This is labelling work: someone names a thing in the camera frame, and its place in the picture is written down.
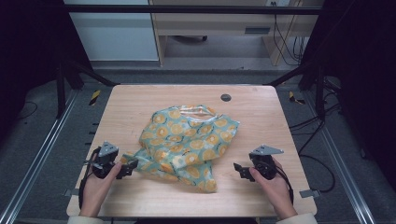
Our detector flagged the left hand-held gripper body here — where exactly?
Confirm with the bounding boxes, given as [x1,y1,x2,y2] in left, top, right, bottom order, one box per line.
[83,141,120,180]

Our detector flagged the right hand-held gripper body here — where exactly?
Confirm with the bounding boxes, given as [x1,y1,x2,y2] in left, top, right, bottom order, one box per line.
[248,144,285,181]

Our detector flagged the lemon print fabric bag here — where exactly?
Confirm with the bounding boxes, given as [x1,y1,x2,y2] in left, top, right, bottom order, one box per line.
[120,104,241,194]

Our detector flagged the person's left hand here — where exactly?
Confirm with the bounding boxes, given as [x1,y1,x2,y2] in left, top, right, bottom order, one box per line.
[78,161,123,217]

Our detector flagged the person's right hand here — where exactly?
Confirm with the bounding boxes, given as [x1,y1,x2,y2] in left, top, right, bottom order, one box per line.
[248,158,299,220]

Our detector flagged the yellow black floor tape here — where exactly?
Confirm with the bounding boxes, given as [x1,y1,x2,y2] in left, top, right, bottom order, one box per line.
[288,91,306,106]
[88,89,103,107]

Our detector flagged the white cabinet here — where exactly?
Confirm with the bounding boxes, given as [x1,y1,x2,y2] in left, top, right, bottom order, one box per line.
[63,0,160,62]

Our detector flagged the dark curtain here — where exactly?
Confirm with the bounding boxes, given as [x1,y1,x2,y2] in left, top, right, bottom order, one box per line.
[0,0,93,144]
[298,0,396,185]

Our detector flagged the light wooden desk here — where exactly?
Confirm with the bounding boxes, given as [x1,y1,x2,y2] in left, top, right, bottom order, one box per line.
[148,0,325,67]

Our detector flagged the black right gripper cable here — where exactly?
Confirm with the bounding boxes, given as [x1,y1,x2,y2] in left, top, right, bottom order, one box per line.
[274,164,295,205]

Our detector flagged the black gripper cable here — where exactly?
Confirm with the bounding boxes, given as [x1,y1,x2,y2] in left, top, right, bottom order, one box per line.
[274,164,295,205]
[78,147,103,210]

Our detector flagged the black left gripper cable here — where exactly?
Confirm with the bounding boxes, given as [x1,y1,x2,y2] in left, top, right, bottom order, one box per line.
[78,147,103,210]

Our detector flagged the black floor cables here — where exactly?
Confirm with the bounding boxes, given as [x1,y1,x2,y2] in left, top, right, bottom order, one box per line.
[289,77,343,194]

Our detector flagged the aluminium floor rail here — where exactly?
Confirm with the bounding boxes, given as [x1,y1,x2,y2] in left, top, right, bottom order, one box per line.
[0,89,79,224]
[302,91,377,224]

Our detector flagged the black metal frame stand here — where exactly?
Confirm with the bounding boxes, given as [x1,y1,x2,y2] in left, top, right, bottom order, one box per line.
[263,60,327,123]
[55,59,121,119]

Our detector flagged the thin black floor cable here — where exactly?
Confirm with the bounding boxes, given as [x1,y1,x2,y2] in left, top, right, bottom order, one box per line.
[16,100,39,121]

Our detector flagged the black hanging cables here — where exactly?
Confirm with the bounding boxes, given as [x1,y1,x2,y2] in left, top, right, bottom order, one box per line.
[271,1,308,67]

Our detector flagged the black horizontal frame bar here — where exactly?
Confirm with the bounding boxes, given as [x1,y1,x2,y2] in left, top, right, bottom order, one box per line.
[64,4,323,16]

